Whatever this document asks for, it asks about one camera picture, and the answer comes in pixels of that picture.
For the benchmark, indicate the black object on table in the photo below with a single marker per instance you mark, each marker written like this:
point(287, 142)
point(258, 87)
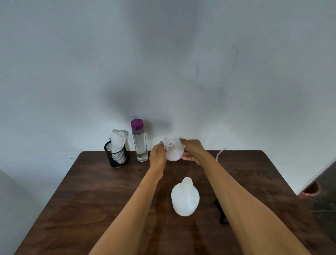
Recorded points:
point(221, 212)

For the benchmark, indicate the person's left fingers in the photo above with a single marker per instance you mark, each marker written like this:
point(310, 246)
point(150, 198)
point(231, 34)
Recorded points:
point(161, 145)

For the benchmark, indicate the white plastic jug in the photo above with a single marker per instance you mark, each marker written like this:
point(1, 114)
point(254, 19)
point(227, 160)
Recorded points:
point(185, 198)

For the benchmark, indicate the person's left hand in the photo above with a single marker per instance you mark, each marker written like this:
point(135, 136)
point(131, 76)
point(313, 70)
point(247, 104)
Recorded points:
point(157, 160)

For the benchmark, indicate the person's right hand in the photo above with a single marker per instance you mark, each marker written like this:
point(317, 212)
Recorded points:
point(193, 152)

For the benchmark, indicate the person's right forearm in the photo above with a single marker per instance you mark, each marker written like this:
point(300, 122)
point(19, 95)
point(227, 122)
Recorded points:
point(241, 205)

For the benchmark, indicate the clear bottle with purple cap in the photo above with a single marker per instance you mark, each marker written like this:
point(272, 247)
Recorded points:
point(139, 141)

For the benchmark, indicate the black mesh cup holder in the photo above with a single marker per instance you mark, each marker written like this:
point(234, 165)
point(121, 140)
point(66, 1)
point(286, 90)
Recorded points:
point(116, 156)

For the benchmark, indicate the person's left forearm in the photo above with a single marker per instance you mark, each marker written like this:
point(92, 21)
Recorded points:
point(131, 210)

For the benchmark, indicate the white plastic funnel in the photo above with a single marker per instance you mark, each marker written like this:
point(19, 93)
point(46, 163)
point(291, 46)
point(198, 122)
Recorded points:
point(173, 151)

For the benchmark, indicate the person's right thumb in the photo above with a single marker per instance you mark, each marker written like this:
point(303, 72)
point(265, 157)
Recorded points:
point(187, 157)

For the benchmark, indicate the white folded cloth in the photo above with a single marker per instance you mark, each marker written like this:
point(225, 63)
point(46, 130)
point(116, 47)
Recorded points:
point(118, 143)

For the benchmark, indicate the terracotta pot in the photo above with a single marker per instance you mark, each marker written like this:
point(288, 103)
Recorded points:
point(311, 190)

